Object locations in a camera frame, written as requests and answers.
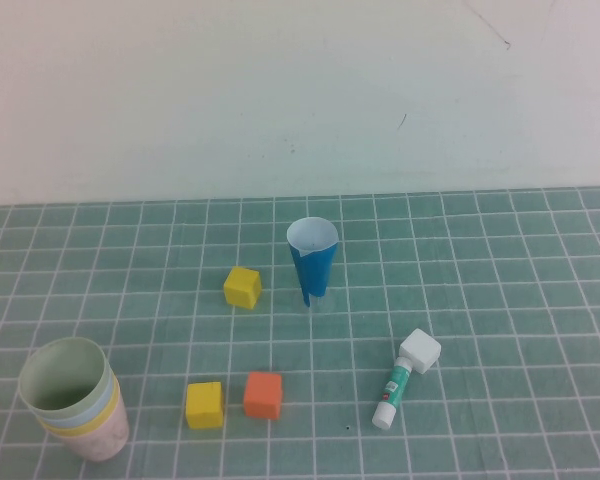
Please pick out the light blue plastic cup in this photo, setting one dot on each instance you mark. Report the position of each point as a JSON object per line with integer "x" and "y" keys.
{"x": 111, "y": 397}

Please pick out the yellow plastic cup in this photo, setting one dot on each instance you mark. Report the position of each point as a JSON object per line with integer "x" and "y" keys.
{"x": 111, "y": 415}

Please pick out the green plastic cup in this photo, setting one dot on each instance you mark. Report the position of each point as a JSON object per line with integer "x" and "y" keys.
{"x": 65, "y": 380}

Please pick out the blue paper cone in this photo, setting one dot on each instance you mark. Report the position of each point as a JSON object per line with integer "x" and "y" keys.
{"x": 315, "y": 275}

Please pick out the yellow foam cube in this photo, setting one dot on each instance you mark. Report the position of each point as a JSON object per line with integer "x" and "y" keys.
{"x": 205, "y": 407}
{"x": 240, "y": 292}

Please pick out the green grid tablecloth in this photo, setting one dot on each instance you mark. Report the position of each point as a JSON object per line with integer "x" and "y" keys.
{"x": 430, "y": 300}

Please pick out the orange foam cube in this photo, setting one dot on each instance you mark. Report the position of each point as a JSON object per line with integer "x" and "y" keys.
{"x": 262, "y": 397}

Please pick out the white foam cube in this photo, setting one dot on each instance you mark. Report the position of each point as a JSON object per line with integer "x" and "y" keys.
{"x": 420, "y": 350}

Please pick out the green white glue stick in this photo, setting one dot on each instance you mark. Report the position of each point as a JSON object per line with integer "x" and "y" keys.
{"x": 392, "y": 387}

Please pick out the pink plastic cup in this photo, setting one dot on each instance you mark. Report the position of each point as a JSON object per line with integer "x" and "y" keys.
{"x": 105, "y": 442}

